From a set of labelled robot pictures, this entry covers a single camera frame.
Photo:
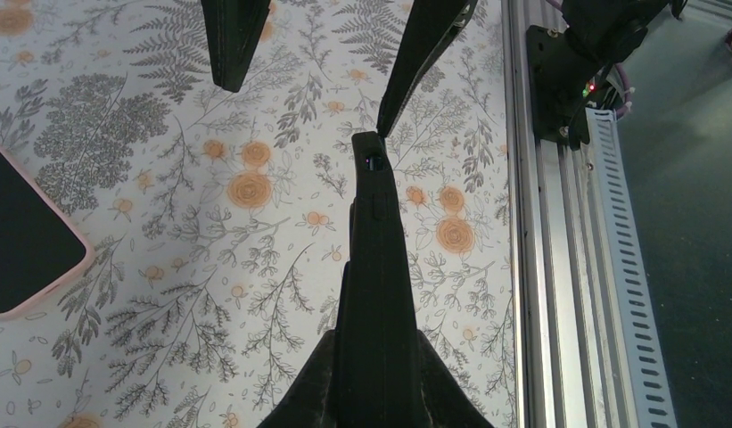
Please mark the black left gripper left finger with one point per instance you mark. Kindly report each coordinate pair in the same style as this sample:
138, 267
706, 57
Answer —
233, 29

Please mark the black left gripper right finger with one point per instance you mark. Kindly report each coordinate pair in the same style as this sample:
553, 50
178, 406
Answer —
431, 28

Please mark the phone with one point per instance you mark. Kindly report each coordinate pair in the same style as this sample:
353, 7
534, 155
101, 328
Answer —
40, 249

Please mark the black phone case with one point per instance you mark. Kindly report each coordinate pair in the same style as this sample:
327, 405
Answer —
375, 368

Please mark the floral patterned table mat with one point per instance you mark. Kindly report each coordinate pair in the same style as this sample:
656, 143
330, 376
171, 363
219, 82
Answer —
219, 220

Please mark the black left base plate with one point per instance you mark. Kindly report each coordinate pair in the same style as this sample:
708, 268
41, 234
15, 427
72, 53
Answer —
560, 74

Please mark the aluminium mounting rail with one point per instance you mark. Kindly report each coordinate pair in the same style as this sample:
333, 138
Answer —
571, 361

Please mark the grey slotted cable duct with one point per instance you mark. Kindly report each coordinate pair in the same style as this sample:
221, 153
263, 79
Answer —
649, 393

